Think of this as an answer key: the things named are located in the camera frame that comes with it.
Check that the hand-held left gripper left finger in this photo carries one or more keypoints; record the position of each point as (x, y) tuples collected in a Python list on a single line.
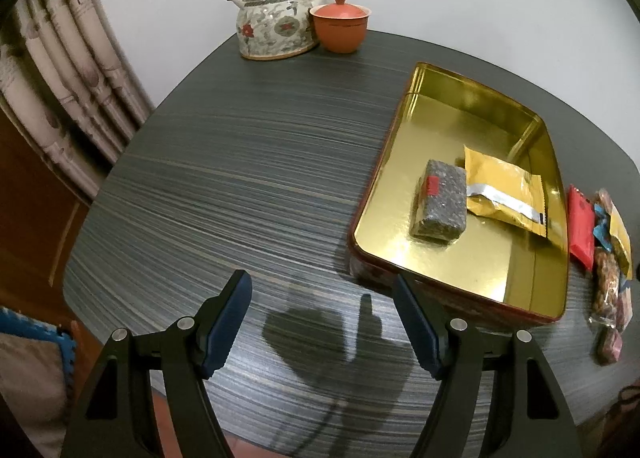
[(225, 333)]

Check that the grey tea brick packet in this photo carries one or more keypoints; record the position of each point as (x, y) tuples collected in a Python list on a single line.
[(440, 208)]

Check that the pink snack packet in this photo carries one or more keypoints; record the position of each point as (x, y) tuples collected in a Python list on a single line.
[(625, 308), (609, 345)]

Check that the brown wooden cabinet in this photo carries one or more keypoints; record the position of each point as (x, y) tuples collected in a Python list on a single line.
[(35, 238)]

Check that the patterned beige curtain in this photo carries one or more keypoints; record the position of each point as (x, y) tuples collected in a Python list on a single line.
[(65, 62)]

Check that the red snack packet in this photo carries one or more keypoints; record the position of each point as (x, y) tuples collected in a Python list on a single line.
[(580, 228)]

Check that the blue and clear snack packet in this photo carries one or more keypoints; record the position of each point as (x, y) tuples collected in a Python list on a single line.
[(601, 233)]

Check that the yellow packet with silver stripe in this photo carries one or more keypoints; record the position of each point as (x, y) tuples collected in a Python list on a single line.
[(500, 177)]

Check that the orange lidded clay cup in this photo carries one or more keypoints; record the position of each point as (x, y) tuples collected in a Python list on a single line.
[(340, 32)]

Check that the floral ceramic teapot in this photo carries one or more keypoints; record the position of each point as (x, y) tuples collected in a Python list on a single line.
[(270, 27)]

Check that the small yellow snack packet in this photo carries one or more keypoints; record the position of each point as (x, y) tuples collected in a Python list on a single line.
[(620, 238)]

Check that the blue foam floor mat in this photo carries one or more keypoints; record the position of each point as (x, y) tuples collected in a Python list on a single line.
[(50, 333)]

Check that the beige cushion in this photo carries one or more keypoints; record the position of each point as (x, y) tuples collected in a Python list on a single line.
[(30, 378)]

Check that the clear nut bar packet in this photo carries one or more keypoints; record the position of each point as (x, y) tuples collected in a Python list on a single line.
[(605, 200), (605, 283)]

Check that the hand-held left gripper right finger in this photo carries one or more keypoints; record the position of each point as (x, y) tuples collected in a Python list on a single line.
[(417, 328)]

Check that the gold and red tin box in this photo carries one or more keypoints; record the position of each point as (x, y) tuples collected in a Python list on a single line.
[(450, 137)]

